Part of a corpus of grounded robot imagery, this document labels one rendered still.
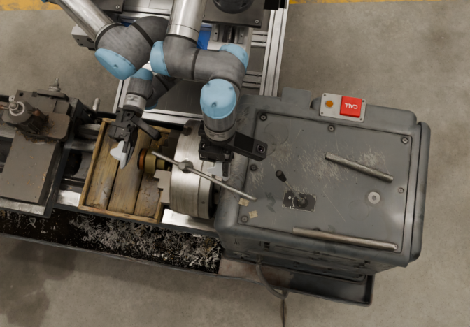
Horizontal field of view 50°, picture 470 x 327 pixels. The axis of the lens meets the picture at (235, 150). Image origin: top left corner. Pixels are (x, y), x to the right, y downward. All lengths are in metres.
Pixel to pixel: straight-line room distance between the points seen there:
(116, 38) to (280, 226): 0.71
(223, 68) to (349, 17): 2.14
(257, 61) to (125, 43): 1.39
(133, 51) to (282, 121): 0.48
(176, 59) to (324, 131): 0.57
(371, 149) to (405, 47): 1.71
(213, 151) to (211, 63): 0.23
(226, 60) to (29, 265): 2.05
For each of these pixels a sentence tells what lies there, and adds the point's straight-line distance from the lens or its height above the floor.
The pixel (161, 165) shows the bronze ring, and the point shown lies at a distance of 1.68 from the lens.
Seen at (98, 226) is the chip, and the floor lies 0.54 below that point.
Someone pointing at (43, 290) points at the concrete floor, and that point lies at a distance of 2.92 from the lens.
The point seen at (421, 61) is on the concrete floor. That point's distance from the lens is 3.18.
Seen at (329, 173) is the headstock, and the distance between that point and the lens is 1.51.
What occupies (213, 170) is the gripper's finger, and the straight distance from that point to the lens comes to 1.33.
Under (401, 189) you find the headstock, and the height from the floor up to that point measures 1.25.
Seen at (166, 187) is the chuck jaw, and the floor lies 1.10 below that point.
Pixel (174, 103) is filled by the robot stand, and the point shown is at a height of 0.21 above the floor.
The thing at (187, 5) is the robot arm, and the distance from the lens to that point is 1.21.
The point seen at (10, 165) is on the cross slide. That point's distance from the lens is 2.00.
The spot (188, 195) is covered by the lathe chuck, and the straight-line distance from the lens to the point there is 1.56.
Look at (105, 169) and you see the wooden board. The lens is 1.96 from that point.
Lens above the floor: 2.70
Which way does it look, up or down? 72 degrees down
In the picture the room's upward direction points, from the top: 8 degrees counter-clockwise
